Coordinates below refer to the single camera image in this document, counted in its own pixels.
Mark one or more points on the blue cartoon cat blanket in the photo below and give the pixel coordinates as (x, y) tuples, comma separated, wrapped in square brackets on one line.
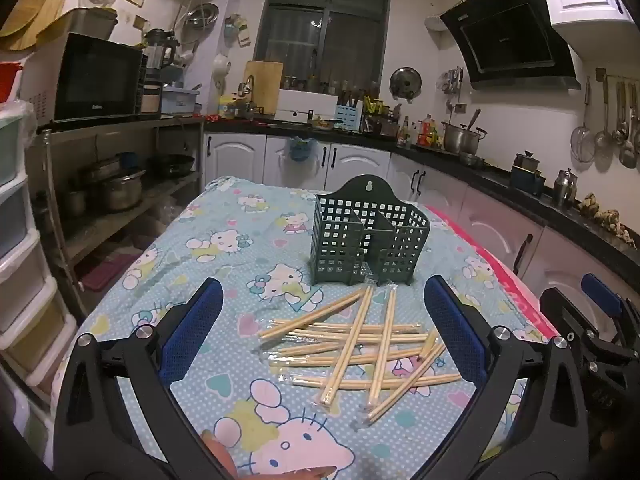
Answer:
[(225, 260)]

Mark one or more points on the metal shelf rack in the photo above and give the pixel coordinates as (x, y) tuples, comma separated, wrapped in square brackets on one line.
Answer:
[(125, 125)]

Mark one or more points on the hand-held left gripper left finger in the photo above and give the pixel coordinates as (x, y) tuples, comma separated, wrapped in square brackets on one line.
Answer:
[(192, 330)]

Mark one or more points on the white base kitchen cabinets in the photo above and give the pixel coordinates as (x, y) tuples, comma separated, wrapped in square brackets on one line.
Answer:
[(235, 160)]

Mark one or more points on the pile of wooden chopsticks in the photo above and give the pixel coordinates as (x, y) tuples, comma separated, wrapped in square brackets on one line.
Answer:
[(350, 331)]

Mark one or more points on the dark blue pot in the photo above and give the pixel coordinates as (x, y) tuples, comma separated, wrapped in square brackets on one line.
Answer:
[(527, 182)]

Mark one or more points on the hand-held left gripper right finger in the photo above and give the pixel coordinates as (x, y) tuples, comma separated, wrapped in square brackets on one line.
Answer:
[(455, 330)]

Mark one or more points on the black kitchen countertop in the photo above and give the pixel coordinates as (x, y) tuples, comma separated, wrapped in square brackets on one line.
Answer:
[(502, 178)]

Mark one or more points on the wooden cutting board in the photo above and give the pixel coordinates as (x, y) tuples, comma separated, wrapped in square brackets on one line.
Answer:
[(265, 85)]

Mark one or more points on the large steel pot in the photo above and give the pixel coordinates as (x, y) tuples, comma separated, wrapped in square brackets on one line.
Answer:
[(120, 192)]

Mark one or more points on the black door microwave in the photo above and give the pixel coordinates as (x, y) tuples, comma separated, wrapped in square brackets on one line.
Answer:
[(95, 77)]

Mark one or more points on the small lidded steel pot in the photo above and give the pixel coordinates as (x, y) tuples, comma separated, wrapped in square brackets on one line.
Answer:
[(526, 161)]

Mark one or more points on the cluster of condiment bottles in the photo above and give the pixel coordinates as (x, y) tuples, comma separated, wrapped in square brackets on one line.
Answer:
[(422, 135)]

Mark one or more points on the plastic drawer tower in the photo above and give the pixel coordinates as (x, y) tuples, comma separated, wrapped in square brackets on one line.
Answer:
[(20, 260)]

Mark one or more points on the hanging steel ladle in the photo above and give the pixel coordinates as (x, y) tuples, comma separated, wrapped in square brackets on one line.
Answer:
[(602, 137)]

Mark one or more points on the steel faucet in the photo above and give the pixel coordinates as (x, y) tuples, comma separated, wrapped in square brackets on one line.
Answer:
[(249, 87)]

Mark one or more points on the small hanging tool rack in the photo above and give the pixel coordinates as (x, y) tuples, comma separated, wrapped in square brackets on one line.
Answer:
[(451, 81)]

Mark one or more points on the grey storage box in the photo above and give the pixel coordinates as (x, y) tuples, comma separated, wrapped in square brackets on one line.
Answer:
[(85, 22)]

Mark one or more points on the pile of ginger roots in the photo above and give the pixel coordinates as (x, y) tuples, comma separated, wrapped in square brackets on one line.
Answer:
[(605, 217)]

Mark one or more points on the steel teapot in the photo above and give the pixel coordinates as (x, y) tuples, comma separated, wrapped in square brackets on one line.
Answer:
[(565, 187)]

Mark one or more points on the silver exhaust duct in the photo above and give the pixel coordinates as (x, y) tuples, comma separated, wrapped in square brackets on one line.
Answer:
[(435, 22)]

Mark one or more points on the dark kitchen window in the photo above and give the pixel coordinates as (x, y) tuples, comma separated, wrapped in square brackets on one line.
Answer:
[(320, 25)]

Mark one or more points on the steel stockpot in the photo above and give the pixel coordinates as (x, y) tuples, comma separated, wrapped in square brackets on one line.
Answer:
[(460, 140)]

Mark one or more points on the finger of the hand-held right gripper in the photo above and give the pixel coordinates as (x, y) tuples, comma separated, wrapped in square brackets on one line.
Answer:
[(602, 292), (567, 312)]

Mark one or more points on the round wooden board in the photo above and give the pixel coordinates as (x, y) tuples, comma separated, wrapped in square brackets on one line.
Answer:
[(30, 0)]

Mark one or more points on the hanging steel basin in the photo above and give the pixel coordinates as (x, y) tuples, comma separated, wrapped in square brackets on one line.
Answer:
[(200, 16)]

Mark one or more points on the black blender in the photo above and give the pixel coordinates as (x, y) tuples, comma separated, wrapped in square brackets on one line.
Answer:
[(157, 55)]

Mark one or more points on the hanging steel spoon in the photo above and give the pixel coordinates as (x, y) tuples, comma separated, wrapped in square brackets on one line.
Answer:
[(620, 132)]

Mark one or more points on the black wok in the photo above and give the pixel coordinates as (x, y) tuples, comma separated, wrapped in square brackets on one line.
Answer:
[(172, 165)]

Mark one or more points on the hanging mesh strainer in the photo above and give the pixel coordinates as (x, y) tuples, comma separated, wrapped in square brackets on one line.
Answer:
[(582, 142)]

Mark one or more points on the blue knife block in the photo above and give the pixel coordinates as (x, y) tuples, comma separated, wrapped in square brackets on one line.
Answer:
[(348, 115)]

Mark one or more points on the hanging steel spatula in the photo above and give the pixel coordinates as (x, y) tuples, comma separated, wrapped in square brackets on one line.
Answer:
[(627, 157)]

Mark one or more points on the steel pot lid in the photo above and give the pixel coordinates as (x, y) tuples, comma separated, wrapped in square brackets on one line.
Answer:
[(406, 84)]

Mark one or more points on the bowl of food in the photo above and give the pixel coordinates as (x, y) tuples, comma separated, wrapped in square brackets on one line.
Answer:
[(322, 124)]

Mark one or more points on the hanging cleaning brushes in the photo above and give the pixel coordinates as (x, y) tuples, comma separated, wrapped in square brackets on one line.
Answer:
[(237, 30)]

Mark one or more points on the dark green utensil holder basket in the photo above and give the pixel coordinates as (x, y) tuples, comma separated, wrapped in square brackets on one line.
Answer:
[(335, 240)]

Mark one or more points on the row of spice jars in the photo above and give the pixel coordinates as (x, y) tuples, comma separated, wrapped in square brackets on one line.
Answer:
[(330, 85)]

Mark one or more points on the red container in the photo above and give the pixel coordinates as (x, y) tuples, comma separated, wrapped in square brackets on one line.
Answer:
[(9, 82)]

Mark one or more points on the white countertop box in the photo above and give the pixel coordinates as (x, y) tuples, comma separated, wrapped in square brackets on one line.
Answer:
[(305, 105)]

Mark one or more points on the black range hood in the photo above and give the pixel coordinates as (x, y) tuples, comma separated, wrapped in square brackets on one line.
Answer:
[(510, 40)]

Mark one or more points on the yellow jar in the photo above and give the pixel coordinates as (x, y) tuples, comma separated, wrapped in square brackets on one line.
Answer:
[(226, 107)]

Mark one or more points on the person's left hand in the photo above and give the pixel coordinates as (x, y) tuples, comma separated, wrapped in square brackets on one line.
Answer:
[(217, 452)]

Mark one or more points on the maroon plastic lid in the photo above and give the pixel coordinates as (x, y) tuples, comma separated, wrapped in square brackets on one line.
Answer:
[(107, 272)]

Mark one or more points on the small steel bowl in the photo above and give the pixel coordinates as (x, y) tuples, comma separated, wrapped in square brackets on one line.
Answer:
[(472, 160)]

